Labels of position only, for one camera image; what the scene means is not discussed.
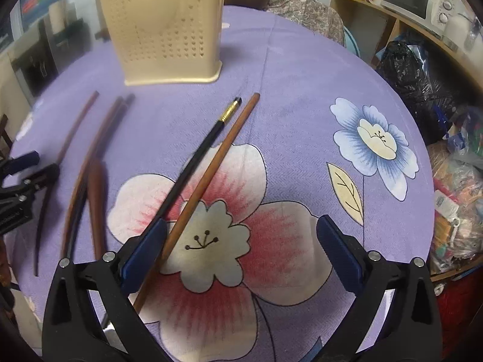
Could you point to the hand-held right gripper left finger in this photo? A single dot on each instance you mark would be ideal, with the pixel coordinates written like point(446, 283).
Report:
point(145, 256)

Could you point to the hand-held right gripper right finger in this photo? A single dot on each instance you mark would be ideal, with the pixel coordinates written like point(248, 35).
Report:
point(341, 256)

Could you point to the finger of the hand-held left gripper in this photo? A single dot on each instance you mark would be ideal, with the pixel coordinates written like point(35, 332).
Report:
point(43, 176)
point(22, 159)

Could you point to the short brown wooden chopstick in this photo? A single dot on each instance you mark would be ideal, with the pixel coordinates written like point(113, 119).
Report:
point(96, 196)

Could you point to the black chopstick with gold band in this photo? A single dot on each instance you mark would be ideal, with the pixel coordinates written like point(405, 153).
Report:
point(228, 113)

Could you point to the cream perforated utensil holder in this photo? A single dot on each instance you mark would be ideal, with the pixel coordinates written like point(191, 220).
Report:
point(158, 26)

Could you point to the grey water dispenser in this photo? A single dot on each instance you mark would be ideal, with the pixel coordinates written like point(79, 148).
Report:
point(56, 52)

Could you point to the pile of colourful plastic bags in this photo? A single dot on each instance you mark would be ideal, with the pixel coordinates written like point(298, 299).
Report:
point(460, 181)

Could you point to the paper cup dispenser tube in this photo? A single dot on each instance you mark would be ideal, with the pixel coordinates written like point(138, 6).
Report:
point(58, 17)

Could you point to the purple floral tablecloth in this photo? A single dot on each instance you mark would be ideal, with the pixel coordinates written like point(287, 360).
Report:
point(302, 83)

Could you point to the black plastic bag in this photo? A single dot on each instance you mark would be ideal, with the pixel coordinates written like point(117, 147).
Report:
point(407, 71)

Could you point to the light blue chair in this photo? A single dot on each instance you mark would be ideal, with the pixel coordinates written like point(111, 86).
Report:
point(351, 43)

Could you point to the wooden shelf unit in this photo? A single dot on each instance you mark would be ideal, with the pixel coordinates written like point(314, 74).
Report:
point(358, 19)

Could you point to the paisley cloth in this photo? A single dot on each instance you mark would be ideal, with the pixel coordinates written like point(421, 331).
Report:
point(309, 15)

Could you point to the white electric kettle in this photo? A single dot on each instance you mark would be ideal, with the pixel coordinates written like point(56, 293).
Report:
point(458, 30)

